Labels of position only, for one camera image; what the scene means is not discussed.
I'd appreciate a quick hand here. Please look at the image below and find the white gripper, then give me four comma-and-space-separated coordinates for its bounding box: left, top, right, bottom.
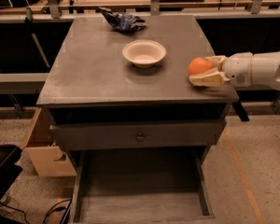
189, 52, 253, 87

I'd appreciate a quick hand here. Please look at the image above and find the orange round can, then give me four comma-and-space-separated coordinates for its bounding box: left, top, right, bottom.
188, 57, 215, 76

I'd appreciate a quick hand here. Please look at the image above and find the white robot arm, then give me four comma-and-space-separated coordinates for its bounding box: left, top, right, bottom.
188, 51, 280, 91

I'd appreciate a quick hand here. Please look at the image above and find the grey wooden drawer cabinet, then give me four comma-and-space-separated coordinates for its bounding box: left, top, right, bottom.
35, 14, 240, 224

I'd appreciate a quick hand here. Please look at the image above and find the round metal drawer knob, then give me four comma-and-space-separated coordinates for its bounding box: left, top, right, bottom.
135, 133, 145, 142

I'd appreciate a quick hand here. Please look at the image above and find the open grey middle drawer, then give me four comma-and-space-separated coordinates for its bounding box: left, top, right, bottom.
69, 147, 228, 224

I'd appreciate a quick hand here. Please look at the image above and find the grey top drawer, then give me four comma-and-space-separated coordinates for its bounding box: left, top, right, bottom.
50, 120, 226, 151

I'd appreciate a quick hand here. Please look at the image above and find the white paper bowl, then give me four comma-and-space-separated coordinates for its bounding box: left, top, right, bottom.
122, 39, 166, 68

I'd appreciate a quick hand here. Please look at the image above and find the blue crumpled chip bag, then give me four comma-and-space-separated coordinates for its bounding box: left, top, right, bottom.
98, 7, 147, 33

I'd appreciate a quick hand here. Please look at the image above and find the black bin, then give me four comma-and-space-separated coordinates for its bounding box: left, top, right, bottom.
0, 144, 23, 224

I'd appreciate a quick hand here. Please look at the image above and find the black floor cable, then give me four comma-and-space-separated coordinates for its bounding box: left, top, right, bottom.
0, 197, 73, 224

